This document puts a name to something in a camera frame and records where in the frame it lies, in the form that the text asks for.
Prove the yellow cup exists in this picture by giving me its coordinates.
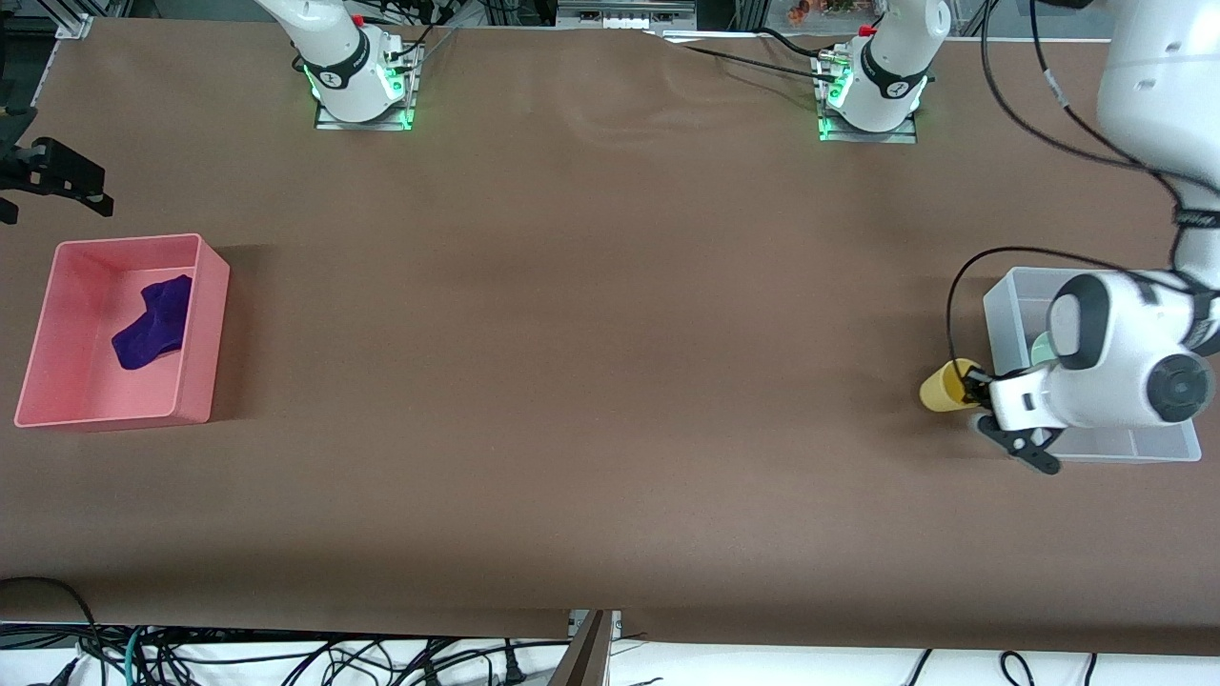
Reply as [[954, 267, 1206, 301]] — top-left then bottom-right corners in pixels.
[[919, 358, 986, 414]]

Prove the purple cloth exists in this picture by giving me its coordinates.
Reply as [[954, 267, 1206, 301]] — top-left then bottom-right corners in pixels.
[[112, 274, 194, 373]]

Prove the clear plastic bin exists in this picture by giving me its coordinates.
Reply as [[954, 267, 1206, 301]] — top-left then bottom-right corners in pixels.
[[983, 267, 1203, 464]]

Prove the pink plastic bin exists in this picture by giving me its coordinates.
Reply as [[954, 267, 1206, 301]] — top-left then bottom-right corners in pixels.
[[13, 232, 232, 430]]

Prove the brown wooden beam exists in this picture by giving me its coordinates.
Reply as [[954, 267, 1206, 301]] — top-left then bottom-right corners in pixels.
[[551, 610, 613, 686]]

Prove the white power strip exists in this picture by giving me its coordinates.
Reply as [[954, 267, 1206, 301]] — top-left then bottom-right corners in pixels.
[[558, 0, 698, 29]]

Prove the short black power cable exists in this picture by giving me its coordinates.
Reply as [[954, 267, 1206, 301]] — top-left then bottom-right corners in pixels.
[[758, 27, 861, 60]]

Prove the thick black looped cable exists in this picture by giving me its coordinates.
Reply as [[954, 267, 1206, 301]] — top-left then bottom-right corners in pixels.
[[0, 575, 98, 660]]

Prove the long black power cable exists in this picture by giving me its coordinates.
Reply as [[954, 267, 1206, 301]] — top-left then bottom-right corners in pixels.
[[648, 29, 845, 87]]

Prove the black tangled floor cable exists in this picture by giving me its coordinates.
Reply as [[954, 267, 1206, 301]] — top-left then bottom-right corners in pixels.
[[143, 636, 573, 686]]

